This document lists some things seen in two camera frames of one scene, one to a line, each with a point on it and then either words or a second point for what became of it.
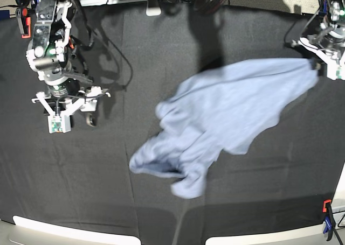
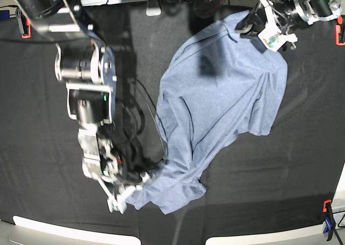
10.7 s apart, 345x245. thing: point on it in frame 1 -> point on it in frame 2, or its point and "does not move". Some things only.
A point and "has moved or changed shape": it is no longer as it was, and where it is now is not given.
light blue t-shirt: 225,110 has moved or changed shape
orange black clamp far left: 25,22 does not move
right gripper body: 335,58 -> 255,22
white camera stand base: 153,7 does not move
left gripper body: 56,110 -> 117,174
